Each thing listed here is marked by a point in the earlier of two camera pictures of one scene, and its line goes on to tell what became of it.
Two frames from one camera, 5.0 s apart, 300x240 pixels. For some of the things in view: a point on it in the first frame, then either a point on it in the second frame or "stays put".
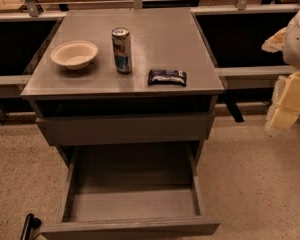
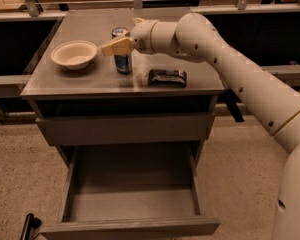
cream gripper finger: [275, 43] to [123, 46]
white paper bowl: [75, 54] stays put
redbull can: [121, 44] stays put
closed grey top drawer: [126, 129] stays put
